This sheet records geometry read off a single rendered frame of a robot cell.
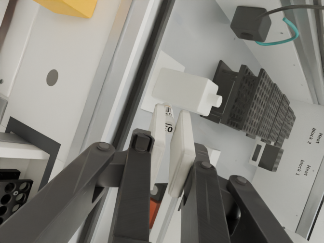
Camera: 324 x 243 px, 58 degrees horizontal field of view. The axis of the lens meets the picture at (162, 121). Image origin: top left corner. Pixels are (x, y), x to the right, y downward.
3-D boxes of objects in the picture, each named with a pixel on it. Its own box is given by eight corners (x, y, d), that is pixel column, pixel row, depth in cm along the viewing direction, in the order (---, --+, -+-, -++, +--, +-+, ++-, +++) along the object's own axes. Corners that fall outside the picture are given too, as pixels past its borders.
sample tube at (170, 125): (161, 99, 26) (161, 118, 22) (174, 102, 26) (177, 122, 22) (157, 112, 26) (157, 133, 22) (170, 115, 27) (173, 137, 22)
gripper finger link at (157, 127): (151, 193, 17) (139, 190, 16) (155, 139, 23) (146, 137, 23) (166, 147, 15) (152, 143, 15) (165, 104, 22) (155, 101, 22)
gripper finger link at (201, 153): (193, 183, 14) (251, 198, 14) (188, 140, 19) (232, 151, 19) (184, 208, 15) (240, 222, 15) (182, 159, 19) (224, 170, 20)
